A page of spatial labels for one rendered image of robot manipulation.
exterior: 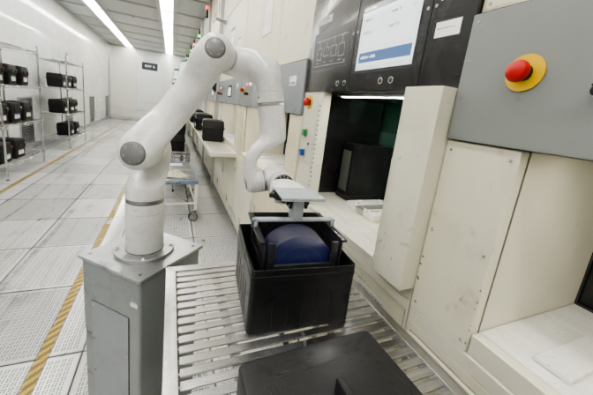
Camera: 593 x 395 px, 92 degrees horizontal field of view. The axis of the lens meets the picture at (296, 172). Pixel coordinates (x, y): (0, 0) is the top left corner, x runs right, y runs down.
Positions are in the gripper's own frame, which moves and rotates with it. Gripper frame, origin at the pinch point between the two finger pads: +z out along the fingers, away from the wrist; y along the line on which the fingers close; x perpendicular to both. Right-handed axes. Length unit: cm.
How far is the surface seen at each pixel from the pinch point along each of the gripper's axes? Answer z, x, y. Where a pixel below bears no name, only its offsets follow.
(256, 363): 31.4, -19.7, 14.9
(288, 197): 5.2, 2.7, 4.4
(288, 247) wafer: 7.8, -9.9, 3.6
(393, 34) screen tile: -10, 51, -28
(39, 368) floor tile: -65, -106, 93
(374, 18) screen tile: -21, 58, -27
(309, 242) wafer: 7.8, -8.8, -2.1
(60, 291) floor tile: -124, -106, 107
